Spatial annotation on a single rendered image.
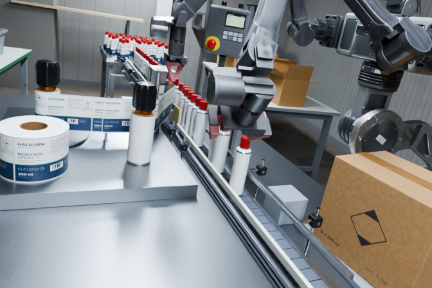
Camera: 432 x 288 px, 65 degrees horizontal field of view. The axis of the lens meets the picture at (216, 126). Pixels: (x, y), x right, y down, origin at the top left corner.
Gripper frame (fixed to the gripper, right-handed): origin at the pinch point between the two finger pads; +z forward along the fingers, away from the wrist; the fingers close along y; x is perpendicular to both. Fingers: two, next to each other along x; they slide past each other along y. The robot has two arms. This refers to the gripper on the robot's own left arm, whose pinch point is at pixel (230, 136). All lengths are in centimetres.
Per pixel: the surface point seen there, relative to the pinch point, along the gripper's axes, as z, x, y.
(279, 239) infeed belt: 22.1, 20.0, -19.2
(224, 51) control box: 31, -58, -17
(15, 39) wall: 324, -323, 150
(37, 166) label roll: 37, -8, 47
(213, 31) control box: 27, -65, -12
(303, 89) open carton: 137, -128, -135
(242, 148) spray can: 23.8, -9.3, -13.8
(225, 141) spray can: 35.8, -18.1, -13.4
